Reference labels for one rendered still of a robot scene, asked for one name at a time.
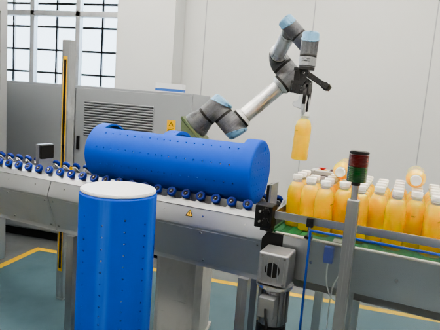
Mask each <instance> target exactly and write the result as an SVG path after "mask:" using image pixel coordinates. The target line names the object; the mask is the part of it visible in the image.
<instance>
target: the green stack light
mask: <svg viewBox="0 0 440 330"><path fill-rule="evenodd" d="M367 173H368V168H358V167H353V166H348V168H347V175H346V180H347V181H349V182H352V183H366V182H367Z"/></svg>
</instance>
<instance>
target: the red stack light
mask: <svg viewBox="0 0 440 330"><path fill-rule="evenodd" d="M369 157H370V156H369V155H355V154H351V153H349V157H348V165H349V166H353V167H358V168H368V167H369Z"/></svg>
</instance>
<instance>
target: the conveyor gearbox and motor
mask: <svg viewBox="0 0 440 330"><path fill-rule="evenodd" d="M295 255H296V250H295V249H290V248H286V247H281V246H275V245H271V244H269V245H267V246H266V247H265V248H263V249H262V250H261V251H260V252H259V265H258V273H257V279H256V284H257V285H258V286H259V293H258V300H257V314H256V326H255V330H285V327H286V324H285V323H287V313H288V306H289V294H290V291H291V290H292V289H293V288H294V283H293V282H292V279H293V274H294V267H295Z"/></svg>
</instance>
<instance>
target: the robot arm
mask: <svg viewBox="0 0 440 330"><path fill-rule="evenodd" d="M279 26H280V27H281V29H282V31H281V33H280V35H279V37H278V39H277V41H276V44H275V45H274V46H273V47H272V48H271V49H270V52H269V62H270V66H271V69H272V70H273V72H274V73H275V74H276V76H275V77H274V80H273V82H272V83H271V84H269V85H268V86H267V87H266V88H265V89H264V90H263V91H261V92H260V93H259V94H257V95H256V96H255V97H254V98H253V99H252V100H251V101H249V102H248V103H247V104H246V105H245V106H243V108H241V109H236V110H235V111H232V105H231V104H230V103H229V102H228V101H227V100H226V99H225V98H224V97H222V96H221V95H219V94H216V95H214V96H213V97H212V98H211V99H210V100H208V101H207V102H206V103H205V104H204V105H203V106H202V107H201V108H200V109H199V110H197V111H194V112H192V113H189V114H188V115H187V116H186V119H187V121H188V122H189V124H190V125H191V126H192V127H193V129H194V130H195V131H196V132H197V133H199V134H200V135H201V136H205V135H206V134H207V133H208V130H209V129H210V127H211V126H212V124H214V123H216V124H217V125H218V127H220V129H221V130H222V131H223V132H224V134H225V135H226V136H227V137H228V138H229V139H235V138H237V137H238V136H240V135H242V134H243V133H244V132H246V131H247V130H248V128H247V127H248V126H249V122H250V121H251V120H252V119H253V118H254V117H256V116H257V115H258V114H259V113H260V112H261V111H263V110H264V109H265V108H266V107H268V106H269V105H270V104H271V103H272V102H273V101H274V100H276V99H277V98H278V97H280V96H281V95H282V94H287V93H288V92H291V93H295V94H300V95H299V98H298V100H297V101H294V102H293V106H294V107H297V108H299V109H301V116H303V115H304V114H305V112H308V109H309V105H310V100H311V95H312V83H313V82H312V81H314V82H315V83H316V84H318V85H319V86H321V88H322V89H323V90H325V91H330V89H331V88H332V87H331V85H330V84H329V83H328V82H324V81H322V80H321V79H320V78H318V77H317V76H315V75H314V74H313V73H311V72H310V71H314V70H315V68H314V67H315V66H316V58H317V53H318V44H319V40H320V34H319V32H317V31H305V30H304V28H303V27H302V26H301V25H300V23H298V21H297V20H296V18H294V17H293V16H292V15H291V14H288V15H286V16H285V17H284V18H282V19H281V21H280V22H279ZM292 43H294V44H295V45H296V47H297V48H298V49H299V50H300V56H299V64H298V66H299V67H297V65H296V64H295V63H294V62H293V60H292V59H291V58H290V57H289V56H288V55H287V52H288V50H289V48H290V47H291V45H292ZM311 80H312V81H311Z"/></svg>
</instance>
